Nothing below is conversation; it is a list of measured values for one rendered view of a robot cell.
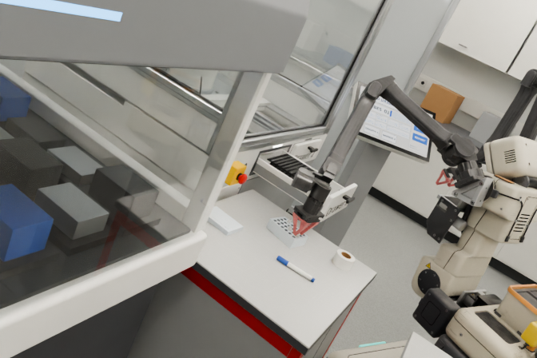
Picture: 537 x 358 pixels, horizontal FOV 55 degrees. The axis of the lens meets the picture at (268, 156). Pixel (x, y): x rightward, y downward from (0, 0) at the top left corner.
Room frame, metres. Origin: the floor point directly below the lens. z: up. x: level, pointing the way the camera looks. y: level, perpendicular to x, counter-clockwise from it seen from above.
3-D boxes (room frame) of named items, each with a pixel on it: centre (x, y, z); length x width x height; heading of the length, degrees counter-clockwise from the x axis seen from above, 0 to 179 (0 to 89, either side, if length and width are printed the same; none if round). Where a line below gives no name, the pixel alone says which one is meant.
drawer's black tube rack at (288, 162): (1.98, -0.14, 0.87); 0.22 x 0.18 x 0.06; 68
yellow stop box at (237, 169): (1.71, 0.08, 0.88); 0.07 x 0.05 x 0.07; 158
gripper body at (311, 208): (1.62, -0.20, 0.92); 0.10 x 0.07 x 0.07; 143
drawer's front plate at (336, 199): (1.90, -0.32, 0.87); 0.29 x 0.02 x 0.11; 158
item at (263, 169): (1.98, -0.13, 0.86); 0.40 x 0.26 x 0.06; 68
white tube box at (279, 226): (1.66, -0.17, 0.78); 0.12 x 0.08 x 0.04; 55
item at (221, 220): (1.55, 0.05, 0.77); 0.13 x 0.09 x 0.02; 64
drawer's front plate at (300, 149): (2.32, -0.14, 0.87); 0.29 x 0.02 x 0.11; 158
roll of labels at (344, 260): (1.65, -0.39, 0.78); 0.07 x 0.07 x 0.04
